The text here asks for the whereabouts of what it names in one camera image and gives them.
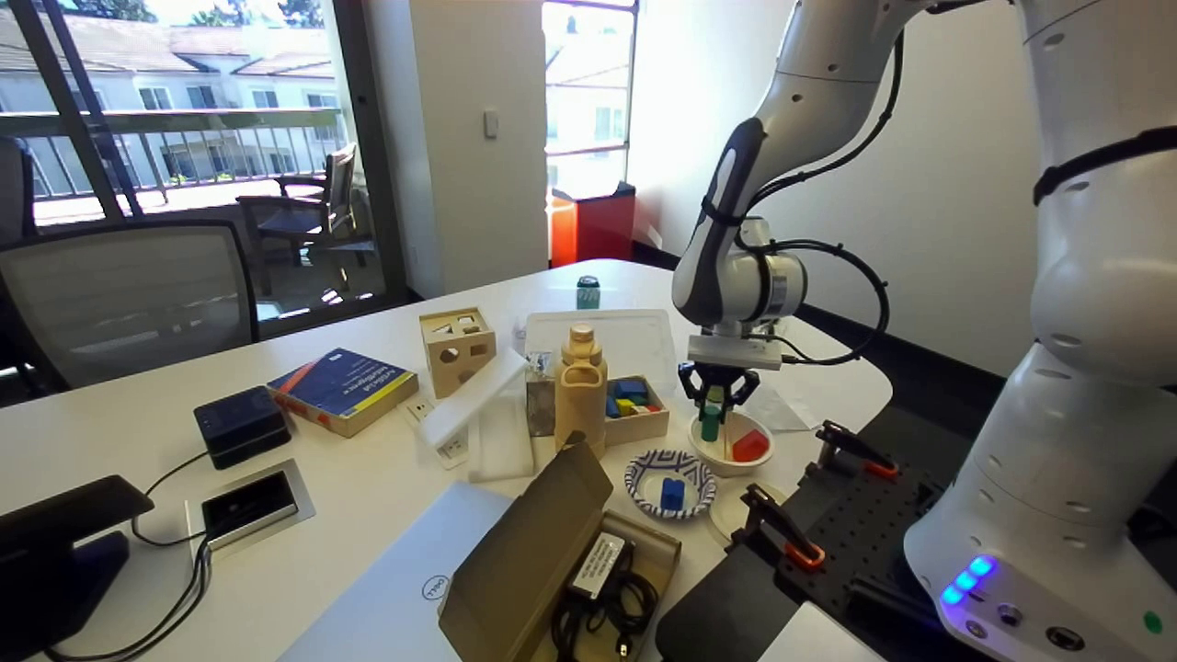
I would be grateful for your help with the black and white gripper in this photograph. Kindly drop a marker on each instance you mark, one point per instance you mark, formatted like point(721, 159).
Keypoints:
point(730, 368)

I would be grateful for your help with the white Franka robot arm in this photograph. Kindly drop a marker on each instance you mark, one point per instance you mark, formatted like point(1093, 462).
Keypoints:
point(1077, 308)

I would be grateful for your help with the red block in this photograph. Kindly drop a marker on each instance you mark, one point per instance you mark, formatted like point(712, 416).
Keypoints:
point(746, 447)

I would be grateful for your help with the white bowl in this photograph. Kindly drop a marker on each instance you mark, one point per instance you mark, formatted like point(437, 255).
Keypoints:
point(735, 466)

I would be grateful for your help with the wooden block tray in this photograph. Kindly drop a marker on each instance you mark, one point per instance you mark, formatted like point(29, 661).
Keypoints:
point(637, 429)

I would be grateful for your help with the large blue tray block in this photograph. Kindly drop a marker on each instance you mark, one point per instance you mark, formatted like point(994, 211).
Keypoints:
point(635, 391)

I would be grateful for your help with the clear plastic bag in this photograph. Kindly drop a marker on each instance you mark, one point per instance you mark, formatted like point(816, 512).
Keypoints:
point(776, 411)

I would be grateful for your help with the blue patterned plate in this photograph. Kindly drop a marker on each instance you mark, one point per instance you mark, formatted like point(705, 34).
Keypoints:
point(649, 492)

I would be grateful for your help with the black orange clamp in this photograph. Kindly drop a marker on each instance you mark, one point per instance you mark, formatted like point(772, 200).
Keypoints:
point(783, 527)
point(858, 450)

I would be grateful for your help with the yellow bottle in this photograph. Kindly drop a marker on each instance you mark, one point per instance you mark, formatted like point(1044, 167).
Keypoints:
point(578, 397)

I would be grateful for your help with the teal can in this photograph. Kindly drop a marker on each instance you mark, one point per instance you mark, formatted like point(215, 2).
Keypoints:
point(591, 291)

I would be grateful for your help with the small clear jar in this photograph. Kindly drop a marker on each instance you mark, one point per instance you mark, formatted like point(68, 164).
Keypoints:
point(540, 407)

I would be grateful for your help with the black white power adapter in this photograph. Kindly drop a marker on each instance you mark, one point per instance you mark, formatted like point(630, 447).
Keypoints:
point(597, 563)

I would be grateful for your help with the red bin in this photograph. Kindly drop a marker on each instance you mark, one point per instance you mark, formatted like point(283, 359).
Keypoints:
point(593, 226)

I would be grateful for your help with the open cardboard box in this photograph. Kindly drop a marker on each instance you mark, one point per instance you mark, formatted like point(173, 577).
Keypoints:
point(519, 563)

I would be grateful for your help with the wooden shape sorter cube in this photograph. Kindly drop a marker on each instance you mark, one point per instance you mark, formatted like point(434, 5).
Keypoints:
point(456, 354)

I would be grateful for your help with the blue book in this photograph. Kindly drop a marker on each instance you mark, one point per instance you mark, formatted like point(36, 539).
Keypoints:
point(342, 389)

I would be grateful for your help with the dark patio chair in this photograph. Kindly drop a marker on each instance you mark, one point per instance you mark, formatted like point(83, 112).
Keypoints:
point(313, 222)

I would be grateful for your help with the small black box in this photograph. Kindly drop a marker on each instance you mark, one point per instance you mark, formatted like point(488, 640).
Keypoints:
point(241, 423)

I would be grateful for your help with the table power outlet panel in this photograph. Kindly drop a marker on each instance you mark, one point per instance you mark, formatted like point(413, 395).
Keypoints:
point(249, 504)

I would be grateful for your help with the balcony railing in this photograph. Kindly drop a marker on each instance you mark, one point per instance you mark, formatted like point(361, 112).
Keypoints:
point(185, 152)

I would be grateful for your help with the grey mesh office chair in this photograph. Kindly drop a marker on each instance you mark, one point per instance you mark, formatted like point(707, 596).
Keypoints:
point(121, 300)

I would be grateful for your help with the black tablet on stand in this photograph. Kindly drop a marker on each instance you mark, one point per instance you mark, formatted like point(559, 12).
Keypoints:
point(56, 554)

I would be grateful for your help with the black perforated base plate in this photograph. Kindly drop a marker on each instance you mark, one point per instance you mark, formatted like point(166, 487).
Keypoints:
point(858, 527)

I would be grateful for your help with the white light switch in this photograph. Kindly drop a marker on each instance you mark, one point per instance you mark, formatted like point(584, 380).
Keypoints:
point(489, 123)

